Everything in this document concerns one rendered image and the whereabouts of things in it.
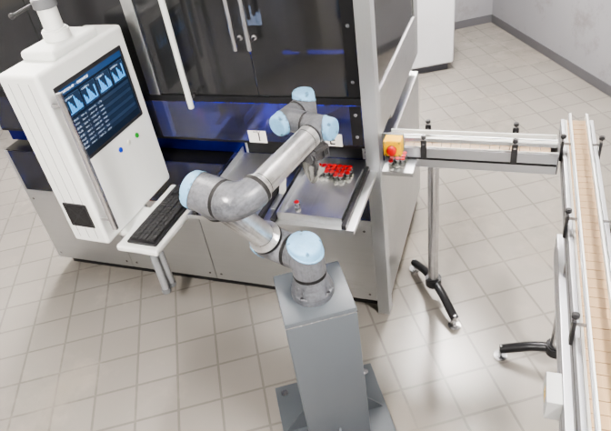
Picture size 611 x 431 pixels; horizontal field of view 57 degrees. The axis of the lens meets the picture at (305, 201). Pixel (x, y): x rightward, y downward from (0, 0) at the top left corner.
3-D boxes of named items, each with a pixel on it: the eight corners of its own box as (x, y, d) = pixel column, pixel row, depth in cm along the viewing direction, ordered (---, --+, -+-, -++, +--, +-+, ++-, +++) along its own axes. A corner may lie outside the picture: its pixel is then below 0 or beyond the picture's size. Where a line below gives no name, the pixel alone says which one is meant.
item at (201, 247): (146, 177, 428) (107, 69, 377) (420, 199, 361) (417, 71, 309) (65, 266, 353) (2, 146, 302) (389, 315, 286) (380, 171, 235)
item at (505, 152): (385, 166, 244) (383, 135, 235) (392, 147, 256) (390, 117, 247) (556, 176, 222) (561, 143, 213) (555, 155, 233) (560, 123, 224)
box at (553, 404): (542, 386, 192) (545, 370, 187) (558, 389, 190) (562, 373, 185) (543, 417, 183) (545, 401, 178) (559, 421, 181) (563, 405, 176)
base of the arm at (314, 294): (339, 300, 191) (335, 279, 185) (295, 311, 190) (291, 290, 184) (328, 271, 203) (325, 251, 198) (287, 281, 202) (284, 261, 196)
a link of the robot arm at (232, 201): (235, 208, 143) (337, 106, 170) (205, 197, 149) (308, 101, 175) (247, 240, 150) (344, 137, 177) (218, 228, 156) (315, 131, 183)
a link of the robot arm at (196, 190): (292, 272, 194) (204, 211, 149) (259, 258, 202) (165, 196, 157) (307, 241, 197) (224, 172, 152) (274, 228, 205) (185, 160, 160)
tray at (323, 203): (305, 170, 243) (304, 164, 241) (364, 175, 234) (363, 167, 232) (277, 218, 218) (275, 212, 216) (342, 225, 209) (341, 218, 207)
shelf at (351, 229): (235, 155, 265) (234, 152, 264) (381, 165, 243) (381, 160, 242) (187, 218, 230) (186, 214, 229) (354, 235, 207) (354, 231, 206)
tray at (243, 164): (244, 152, 263) (242, 145, 261) (295, 155, 254) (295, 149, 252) (212, 195, 237) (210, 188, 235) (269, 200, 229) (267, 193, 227)
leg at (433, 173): (425, 278, 293) (424, 153, 248) (443, 280, 290) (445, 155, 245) (423, 290, 287) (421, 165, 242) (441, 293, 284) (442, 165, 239)
